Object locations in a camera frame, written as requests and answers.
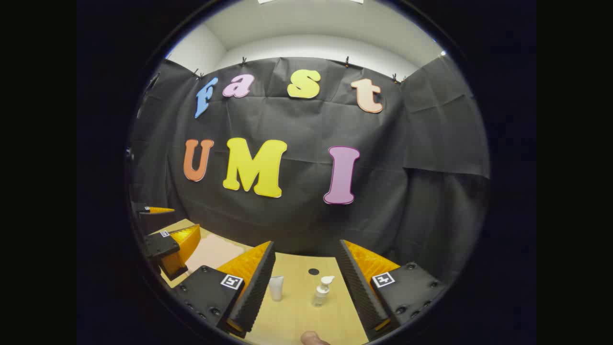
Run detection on white pump bottle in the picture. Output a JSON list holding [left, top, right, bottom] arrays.
[[312, 276, 335, 308]]

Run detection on pink suitcase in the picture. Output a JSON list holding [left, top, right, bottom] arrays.
[[184, 235, 246, 275]]

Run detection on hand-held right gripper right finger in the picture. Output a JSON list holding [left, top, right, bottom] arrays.
[[339, 240, 448, 342]]

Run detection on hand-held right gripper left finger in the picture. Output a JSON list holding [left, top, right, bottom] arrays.
[[173, 241, 276, 339]]

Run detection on black backdrop cloth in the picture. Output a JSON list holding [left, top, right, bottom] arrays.
[[128, 55, 490, 288]]

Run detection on white cream tube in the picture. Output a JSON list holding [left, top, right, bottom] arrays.
[[268, 275, 284, 302]]

